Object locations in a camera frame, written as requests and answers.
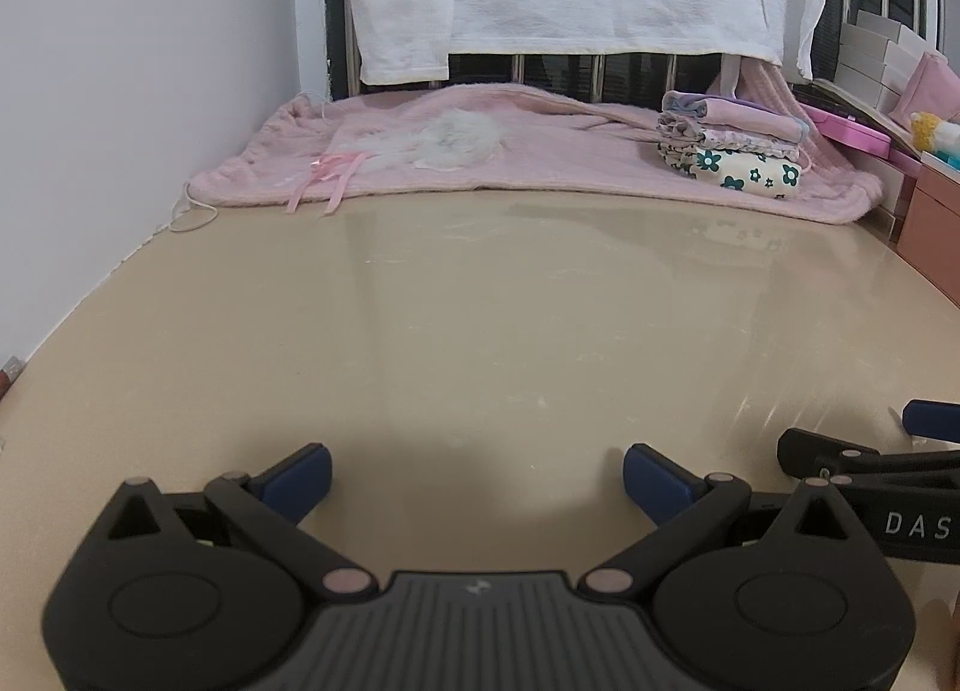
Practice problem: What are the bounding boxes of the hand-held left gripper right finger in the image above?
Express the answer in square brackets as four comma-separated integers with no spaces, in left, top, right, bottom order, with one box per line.
[585,442,854,596]

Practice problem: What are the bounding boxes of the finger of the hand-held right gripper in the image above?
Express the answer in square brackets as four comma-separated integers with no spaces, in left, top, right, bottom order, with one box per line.
[902,399,960,441]
[776,427,884,483]

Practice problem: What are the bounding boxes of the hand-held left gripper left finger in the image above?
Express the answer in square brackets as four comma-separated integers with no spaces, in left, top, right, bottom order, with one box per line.
[105,442,380,599]

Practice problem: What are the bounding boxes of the pink and blue pastel garment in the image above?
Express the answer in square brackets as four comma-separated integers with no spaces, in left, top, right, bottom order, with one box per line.
[661,89,812,146]

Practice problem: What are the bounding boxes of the pink-brown cardboard box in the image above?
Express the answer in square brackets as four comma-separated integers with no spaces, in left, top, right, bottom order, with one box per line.
[896,157,960,308]

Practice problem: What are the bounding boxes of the yellow plush toy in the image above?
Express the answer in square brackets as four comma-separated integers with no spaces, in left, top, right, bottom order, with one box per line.
[909,112,960,153]

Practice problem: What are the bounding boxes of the folded floral garment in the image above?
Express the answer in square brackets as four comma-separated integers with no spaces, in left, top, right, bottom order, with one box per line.
[658,143,805,201]

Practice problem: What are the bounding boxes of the flat pink case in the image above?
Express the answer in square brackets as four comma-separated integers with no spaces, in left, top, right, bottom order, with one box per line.
[796,103,895,156]

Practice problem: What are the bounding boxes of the folded lavender ruffled garment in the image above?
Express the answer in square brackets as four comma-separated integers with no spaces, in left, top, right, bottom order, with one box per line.
[656,116,803,163]

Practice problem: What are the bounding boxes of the pink fabric pouch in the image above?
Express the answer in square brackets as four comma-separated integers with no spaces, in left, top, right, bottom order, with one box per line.
[896,52,960,123]

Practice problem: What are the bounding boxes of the stack of white boxes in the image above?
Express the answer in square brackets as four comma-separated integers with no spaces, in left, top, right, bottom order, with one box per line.
[832,11,947,116]

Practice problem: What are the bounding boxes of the pink fleece blanket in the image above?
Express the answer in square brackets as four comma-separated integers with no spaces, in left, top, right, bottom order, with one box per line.
[187,82,887,225]

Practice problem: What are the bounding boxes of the white cable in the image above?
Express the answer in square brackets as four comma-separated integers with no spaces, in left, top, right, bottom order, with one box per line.
[166,181,220,234]

